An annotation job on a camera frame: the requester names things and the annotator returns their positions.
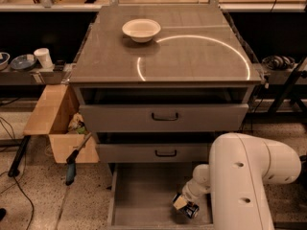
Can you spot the grey drawer cabinet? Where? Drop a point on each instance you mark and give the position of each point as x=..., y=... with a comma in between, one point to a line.
x=195, y=49

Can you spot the blue pepsi can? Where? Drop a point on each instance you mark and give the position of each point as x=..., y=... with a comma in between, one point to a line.
x=190, y=210

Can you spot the white foam cup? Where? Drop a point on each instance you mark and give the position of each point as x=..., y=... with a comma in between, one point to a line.
x=44, y=58

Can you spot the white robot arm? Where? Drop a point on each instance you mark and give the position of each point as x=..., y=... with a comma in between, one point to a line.
x=239, y=167

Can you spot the grey middle drawer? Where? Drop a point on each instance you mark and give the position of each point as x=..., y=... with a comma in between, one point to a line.
x=155, y=147

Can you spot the open cardboard box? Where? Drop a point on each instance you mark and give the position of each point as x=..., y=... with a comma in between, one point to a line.
x=56, y=115

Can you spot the grey drawer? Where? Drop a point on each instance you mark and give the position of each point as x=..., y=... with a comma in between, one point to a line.
x=155, y=147
x=142, y=198
x=157, y=110

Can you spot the grey bottom drawer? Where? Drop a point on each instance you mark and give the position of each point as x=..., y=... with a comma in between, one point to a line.
x=142, y=198

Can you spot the grey top drawer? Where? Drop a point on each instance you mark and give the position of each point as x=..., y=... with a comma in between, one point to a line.
x=157, y=110

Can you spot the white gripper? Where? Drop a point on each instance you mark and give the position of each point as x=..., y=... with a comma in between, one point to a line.
x=191, y=193

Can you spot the white bowl at edge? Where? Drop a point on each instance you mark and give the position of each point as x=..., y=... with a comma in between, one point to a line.
x=4, y=60

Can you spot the black teal clamp tool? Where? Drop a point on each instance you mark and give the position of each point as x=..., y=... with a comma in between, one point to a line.
x=71, y=160

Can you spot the blue grey bowl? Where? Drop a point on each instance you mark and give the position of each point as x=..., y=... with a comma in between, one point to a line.
x=23, y=63

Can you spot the grey side shelf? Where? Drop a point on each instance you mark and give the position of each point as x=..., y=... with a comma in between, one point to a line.
x=37, y=76

